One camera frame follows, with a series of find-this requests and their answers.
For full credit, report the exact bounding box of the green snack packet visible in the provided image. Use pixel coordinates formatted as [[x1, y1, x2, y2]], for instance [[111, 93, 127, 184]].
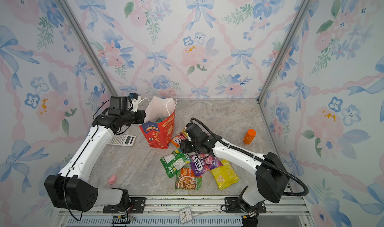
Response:
[[160, 151, 191, 178]]

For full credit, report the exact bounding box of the red paper gift bag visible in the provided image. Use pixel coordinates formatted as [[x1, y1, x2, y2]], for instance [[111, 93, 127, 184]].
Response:
[[140, 97, 178, 150]]

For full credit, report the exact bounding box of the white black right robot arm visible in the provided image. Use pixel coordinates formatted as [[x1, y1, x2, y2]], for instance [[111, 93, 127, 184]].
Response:
[[181, 123, 289, 212]]

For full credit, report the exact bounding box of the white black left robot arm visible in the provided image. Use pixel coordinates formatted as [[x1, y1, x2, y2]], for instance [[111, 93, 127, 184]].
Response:
[[44, 110, 146, 212]]

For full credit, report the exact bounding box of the orange Fox's candy bag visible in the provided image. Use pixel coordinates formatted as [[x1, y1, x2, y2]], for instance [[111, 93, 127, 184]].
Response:
[[171, 130, 189, 148]]

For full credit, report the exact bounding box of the purple Fox's candy bag lower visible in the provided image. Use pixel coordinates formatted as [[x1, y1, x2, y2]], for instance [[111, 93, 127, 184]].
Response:
[[190, 153, 223, 177]]

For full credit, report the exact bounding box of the white grey calculator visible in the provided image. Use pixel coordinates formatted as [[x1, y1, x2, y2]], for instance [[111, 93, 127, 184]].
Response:
[[108, 135, 136, 147]]

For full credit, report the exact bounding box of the green orange noodle packet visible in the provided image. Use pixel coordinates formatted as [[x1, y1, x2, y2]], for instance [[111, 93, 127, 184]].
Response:
[[175, 167, 202, 190]]

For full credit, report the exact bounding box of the yellow snack packet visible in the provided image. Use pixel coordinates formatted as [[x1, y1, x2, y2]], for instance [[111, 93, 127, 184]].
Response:
[[211, 160, 240, 190]]

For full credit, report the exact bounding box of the orange plastic bottle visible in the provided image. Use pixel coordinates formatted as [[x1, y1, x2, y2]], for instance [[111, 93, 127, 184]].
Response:
[[243, 129, 257, 145]]

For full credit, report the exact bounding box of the pink toy pig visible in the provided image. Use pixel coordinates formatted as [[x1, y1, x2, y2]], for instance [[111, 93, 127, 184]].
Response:
[[108, 175, 117, 185]]

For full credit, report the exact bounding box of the small white clock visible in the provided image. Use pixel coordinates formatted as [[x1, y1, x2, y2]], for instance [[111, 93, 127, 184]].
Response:
[[179, 207, 193, 225]]

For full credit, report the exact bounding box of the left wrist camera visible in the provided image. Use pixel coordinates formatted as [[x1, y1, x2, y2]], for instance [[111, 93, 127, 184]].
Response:
[[129, 93, 141, 112]]

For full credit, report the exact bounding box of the black corrugated cable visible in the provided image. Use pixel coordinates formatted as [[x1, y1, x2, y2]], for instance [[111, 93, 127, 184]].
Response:
[[190, 117, 310, 197]]

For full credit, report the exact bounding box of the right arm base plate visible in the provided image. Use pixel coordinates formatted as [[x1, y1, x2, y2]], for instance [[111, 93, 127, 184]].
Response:
[[221, 197, 267, 215]]

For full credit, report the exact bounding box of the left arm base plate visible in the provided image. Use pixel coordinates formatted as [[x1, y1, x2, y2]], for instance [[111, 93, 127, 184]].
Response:
[[103, 197, 147, 214]]

